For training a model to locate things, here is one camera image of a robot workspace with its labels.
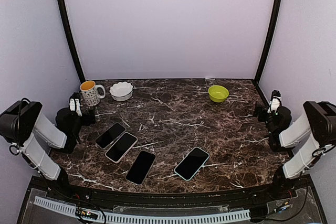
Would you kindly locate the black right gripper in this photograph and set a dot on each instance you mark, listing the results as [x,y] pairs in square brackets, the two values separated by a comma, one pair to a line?
[258,108]

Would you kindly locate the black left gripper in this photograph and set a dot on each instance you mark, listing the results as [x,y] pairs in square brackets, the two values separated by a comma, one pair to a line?
[87,121]

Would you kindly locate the light blue phone case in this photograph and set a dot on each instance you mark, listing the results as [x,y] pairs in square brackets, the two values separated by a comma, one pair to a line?
[207,159]

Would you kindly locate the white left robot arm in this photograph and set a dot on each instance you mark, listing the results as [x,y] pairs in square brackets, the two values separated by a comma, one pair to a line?
[29,132]

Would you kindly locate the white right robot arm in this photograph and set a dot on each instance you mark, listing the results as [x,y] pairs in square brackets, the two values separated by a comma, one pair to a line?
[312,134]

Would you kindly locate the phone in grey case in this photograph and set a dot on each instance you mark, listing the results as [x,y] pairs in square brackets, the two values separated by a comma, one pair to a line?
[110,135]

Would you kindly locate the phone in pink case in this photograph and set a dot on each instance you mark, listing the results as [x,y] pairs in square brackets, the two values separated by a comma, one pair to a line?
[121,147]

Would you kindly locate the white patterned mug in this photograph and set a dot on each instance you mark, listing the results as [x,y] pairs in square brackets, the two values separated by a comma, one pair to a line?
[92,93]

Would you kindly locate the white scalloped bowl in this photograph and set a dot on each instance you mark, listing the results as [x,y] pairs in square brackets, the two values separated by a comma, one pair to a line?
[121,91]

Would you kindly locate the green bowl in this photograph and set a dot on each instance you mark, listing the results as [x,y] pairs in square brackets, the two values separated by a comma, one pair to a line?
[218,94]

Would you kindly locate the left green circuit board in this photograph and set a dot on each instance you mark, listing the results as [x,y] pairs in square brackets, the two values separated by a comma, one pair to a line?
[84,214]

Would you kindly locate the green circuit board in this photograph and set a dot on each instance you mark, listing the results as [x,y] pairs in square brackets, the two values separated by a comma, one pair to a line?
[282,207]
[84,214]

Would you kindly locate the right green circuit board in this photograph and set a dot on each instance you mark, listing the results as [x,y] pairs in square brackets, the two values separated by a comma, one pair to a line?
[282,207]

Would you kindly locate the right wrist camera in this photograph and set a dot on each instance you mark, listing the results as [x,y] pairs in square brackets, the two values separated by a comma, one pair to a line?
[275,101]

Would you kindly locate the black front rail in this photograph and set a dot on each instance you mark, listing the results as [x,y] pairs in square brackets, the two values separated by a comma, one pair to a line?
[253,197]

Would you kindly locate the white slotted cable duct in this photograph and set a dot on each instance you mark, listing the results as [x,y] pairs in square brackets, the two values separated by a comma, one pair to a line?
[67,209]

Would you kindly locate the black right frame post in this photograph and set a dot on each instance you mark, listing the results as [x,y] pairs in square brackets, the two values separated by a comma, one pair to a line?
[268,40]

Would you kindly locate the black frame post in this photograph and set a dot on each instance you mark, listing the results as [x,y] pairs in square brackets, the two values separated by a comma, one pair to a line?
[70,40]
[268,40]

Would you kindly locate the black left frame post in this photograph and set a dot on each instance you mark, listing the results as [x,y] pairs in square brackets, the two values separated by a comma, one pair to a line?
[70,40]

